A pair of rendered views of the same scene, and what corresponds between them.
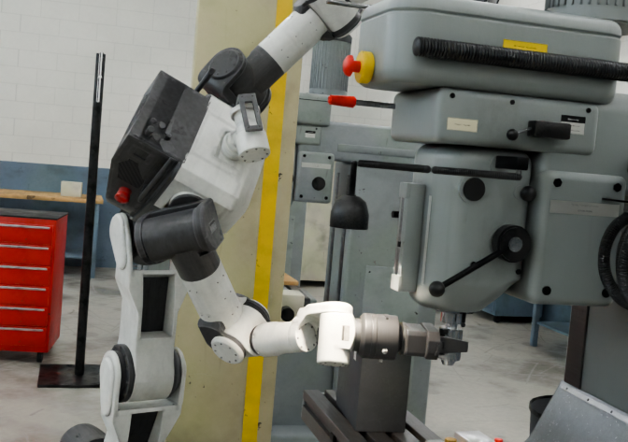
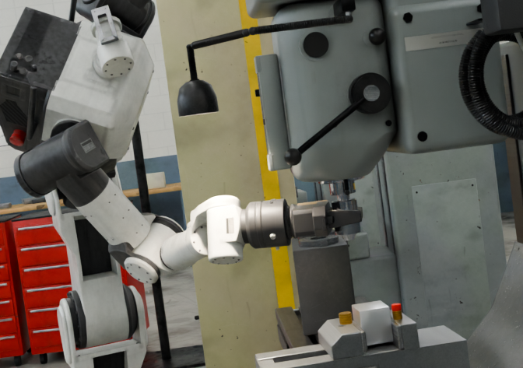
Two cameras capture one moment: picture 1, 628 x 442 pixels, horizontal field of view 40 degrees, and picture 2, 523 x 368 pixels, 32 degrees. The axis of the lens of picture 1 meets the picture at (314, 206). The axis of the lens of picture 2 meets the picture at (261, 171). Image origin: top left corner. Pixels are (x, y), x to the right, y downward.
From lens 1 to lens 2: 0.53 m
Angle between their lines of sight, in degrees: 12
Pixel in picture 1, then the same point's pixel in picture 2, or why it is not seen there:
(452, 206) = (298, 68)
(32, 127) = not seen: hidden behind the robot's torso
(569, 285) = (449, 126)
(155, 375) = (107, 314)
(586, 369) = not seen: outside the picture
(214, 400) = (251, 350)
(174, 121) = (41, 53)
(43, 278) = not seen: hidden behind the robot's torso
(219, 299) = (116, 219)
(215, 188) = (89, 109)
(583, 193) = (442, 23)
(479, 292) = (351, 152)
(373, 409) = (318, 310)
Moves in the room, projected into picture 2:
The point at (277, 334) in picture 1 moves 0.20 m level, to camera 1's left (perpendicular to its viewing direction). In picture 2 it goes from (177, 243) to (84, 253)
